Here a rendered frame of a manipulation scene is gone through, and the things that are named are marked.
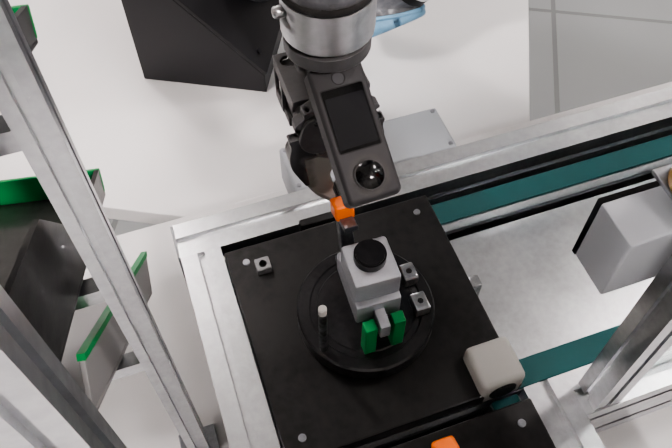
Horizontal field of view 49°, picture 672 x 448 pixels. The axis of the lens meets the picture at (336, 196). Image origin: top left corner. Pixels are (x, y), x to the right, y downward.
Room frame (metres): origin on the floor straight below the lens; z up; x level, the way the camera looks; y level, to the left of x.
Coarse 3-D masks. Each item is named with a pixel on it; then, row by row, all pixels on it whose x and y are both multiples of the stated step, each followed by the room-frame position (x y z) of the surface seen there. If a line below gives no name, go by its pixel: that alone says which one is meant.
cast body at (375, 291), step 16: (368, 240) 0.35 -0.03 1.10; (384, 240) 0.36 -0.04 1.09; (352, 256) 0.34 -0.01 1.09; (368, 256) 0.33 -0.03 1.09; (384, 256) 0.33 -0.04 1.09; (352, 272) 0.32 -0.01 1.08; (368, 272) 0.32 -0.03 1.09; (384, 272) 0.32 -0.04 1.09; (352, 288) 0.31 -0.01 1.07; (368, 288) 0.31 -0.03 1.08; (384, 288) 0.31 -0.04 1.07; (352, 304) 0.31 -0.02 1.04; (368, 304) 0.31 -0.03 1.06; (384, 304) 0.31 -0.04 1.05; (384, 320) 0.30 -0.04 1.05; (384, 336) 0.29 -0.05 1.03
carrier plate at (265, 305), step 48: (288, 240) 0.43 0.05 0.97; (336, 240) 0.43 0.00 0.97; (432, 240) 0.43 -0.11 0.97; (240, 288) 0.37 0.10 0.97; (288, 288) 0.37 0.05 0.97; (432, 288) 0.37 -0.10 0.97; (288, 336) 0.31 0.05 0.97; (432, 336) 0.31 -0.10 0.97; (480, 336) 0.31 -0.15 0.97; (288, 384) 0.26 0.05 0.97; (336, 384) 0.26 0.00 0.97; (384, 384) 0.26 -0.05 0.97; (432, 384) 0.26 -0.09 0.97; (288, 432) 0.22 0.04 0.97; (336, 432) 0.22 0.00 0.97; (384, 432) 0.22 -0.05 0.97
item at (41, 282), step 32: (0, 192) 0.33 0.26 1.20; (32, 192) 0.33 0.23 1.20; (96, 192) 0.32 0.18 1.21; (0, 224) 0.30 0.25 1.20; (32, 224) 0.22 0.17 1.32; (0, 256) 0.26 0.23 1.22; (32, 256) 0.20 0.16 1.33; (64, 256) 0.23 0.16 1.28; (32, 288) 0.18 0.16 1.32; (64, 288) 0.21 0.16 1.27; (32, 320) 0.16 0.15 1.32; (64, 320) 0.19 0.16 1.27
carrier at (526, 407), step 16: (528, 400) 0.25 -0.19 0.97; (480, 416) 0.23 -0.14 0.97; (496, 416) 0.23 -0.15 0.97; (512, 416) 0.23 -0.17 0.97; (528, 416) 0.23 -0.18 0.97; (448, 432) 0.22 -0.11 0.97; (464, 432) 0.22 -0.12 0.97; (480, 432) 0.22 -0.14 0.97; (496, 432) 0.22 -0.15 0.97; (512, 432) 0.22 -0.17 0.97; (528, 432) 0.22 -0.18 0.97; (544, 432) 0.22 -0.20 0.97
